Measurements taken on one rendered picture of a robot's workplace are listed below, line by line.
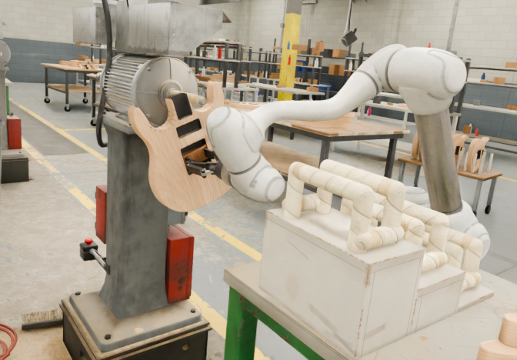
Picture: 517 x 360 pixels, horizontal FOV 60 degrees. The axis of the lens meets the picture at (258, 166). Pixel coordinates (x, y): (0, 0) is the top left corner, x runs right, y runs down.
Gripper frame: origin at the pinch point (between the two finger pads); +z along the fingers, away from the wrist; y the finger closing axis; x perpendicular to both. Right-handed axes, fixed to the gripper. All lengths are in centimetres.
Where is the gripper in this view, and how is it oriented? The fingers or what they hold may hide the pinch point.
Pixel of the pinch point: (197, 157)
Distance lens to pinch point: 153.5
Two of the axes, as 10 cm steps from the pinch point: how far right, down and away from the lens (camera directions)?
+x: -1.8, -8.9, -4.1
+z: -6.2, -2.2, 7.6
